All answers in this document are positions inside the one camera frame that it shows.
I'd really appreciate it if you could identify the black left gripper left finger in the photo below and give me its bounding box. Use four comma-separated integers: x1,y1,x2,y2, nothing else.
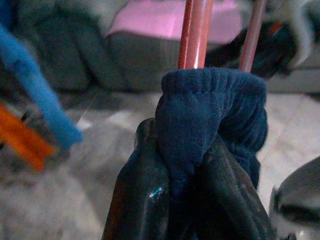
102,117,173,240

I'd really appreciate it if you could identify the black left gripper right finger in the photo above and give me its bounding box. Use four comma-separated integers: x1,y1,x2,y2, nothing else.
194,134,278,240

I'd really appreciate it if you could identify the dark blue garment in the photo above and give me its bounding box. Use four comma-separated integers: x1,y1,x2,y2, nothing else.
154,66,268,240

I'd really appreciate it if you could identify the pink hanger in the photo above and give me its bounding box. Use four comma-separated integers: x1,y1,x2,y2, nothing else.
177,0,267,73

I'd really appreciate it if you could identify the orange garment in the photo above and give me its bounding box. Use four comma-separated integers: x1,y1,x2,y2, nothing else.
0,103,56,172

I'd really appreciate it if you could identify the grey sofa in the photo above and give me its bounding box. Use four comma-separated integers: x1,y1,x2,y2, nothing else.
17,0,320,93

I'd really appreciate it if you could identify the blue towel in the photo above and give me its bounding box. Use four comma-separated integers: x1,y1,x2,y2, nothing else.
0,0,83,151

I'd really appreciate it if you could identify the pink box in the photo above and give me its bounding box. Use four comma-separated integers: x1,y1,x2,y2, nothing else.
107,0,241,46

